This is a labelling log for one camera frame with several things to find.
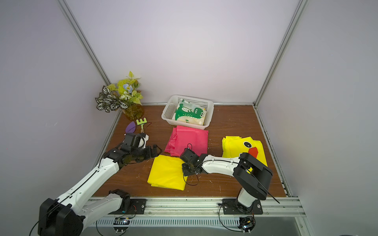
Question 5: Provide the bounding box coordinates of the plain yellow raincoat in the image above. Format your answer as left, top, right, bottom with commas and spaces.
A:
147, 155, 187, 191

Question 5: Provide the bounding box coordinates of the pink raincoat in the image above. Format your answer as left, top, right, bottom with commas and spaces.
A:
164, 126, 209, 157

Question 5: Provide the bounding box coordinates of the white plastic basket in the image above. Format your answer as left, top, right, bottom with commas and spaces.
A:
161, 95, 214, 130

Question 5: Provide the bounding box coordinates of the dinosaur print raincoat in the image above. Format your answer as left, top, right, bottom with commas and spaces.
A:
172, 99, 207, 125

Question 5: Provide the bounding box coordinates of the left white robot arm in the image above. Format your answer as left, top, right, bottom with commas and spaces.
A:
35, 133, 162, 236

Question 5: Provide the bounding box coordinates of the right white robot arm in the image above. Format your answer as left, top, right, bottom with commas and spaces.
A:
180, 148, 273, 213

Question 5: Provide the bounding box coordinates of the yellow duck folded raincoat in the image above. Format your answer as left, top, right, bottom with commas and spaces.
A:
222, 136, 268, 166

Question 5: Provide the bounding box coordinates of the green toy rake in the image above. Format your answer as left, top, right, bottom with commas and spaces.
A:
136, 118, 147, 133

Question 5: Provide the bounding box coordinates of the artificial plant in vase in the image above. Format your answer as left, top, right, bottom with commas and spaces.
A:
95, 71, 144, 121

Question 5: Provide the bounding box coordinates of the left controller board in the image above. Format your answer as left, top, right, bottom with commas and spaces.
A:
113, 217, 131, 236

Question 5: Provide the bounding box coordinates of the controller board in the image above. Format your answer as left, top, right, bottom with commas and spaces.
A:
238, 216, 256, 234
113, 217, 131, 236

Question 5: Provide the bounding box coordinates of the right controller board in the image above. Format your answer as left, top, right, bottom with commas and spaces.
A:
238, 216, 256, 234

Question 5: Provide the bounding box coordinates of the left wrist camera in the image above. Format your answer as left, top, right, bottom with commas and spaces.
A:
138, 133, 149, 149

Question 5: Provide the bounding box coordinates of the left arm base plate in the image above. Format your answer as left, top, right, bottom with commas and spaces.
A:
110, 198, 147, 215

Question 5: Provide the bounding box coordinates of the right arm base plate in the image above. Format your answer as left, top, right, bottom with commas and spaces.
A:
221, 198, 263, 215

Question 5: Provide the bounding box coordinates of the aluminium front rail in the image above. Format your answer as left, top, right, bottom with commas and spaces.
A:
87, 197, 314, 236

